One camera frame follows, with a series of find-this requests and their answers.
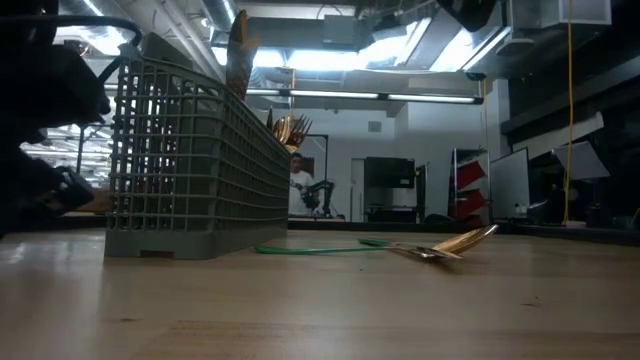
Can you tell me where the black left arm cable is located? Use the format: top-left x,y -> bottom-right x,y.
0,14 -> 145,85

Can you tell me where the person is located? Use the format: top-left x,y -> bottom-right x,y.
288,152 -> 317,218

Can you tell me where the white ceiling unit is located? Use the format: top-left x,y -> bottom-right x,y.
509,0 -> 614,29

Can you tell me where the white board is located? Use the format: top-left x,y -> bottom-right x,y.
488,147 -> 531,221

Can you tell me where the tilted white panel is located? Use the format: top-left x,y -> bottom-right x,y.
552,140 -> 611,181

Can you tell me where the black aluminium table frame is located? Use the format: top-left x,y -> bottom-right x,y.
0,212 -> 640,247

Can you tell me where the yellow hanging cable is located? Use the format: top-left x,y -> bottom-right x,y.
562,0 -> 577,227

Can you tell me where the red and white bin rack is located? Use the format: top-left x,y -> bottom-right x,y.
449,147 -> 490,226

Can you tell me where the black monitor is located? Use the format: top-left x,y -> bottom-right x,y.
364,156 -> 416,190

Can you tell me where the grey ceiling box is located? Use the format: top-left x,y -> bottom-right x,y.
322,13 -> 359,49

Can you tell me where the grey plastic silverware basket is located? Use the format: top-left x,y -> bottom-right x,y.
103,32 -> 292,261

